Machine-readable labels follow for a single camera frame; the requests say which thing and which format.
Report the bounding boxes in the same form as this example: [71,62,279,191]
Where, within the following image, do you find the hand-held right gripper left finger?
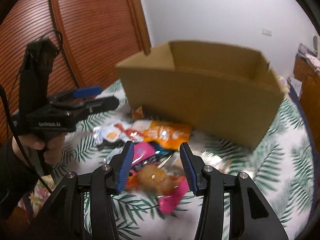
[34,141,135,240]

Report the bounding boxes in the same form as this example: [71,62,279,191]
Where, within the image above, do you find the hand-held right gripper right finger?
[179,142,289,240]

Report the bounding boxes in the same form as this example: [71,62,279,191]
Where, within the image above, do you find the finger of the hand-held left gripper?
[51,86,103,105]
[67,96,120,117]

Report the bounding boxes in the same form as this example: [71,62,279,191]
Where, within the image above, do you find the pink black snack packet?
[129,141,176,176]

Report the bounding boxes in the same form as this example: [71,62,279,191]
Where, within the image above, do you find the pink snack packet brown picture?
[126,164,190,215]

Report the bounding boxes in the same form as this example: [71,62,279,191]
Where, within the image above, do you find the cardboard box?
[115,40,285,150]

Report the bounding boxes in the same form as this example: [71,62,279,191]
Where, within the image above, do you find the person's left forearm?
[0,137,53,222]

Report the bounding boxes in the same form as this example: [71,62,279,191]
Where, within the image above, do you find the person's left hand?
[12,132,66,165]

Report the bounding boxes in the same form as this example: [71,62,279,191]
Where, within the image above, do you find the white orange snack packet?
[93,122,141,146]

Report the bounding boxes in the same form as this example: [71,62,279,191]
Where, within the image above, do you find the small orange snack packet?
[131,106,145,122]

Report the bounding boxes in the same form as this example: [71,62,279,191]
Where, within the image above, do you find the wooden louvered wardrobe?
[0,0,152,147]

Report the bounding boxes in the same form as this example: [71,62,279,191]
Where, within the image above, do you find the floral blanket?
[19,76,293,210]

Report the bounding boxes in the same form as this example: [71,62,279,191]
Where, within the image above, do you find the leaf print bed sheet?
[19,80,316,240]

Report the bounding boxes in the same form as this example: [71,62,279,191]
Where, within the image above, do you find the navy blanket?
[285,82,305,111]

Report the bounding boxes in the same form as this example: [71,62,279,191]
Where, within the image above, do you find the white paper bag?
[289,76,303,93]

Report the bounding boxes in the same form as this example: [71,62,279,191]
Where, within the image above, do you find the wooden cabinet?
[292,54,320,142]

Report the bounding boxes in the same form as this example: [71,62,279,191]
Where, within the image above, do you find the pile of folded cloths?
[297,43,320,73]

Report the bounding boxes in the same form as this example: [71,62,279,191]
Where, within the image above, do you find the black cable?
[0,84,54,195]

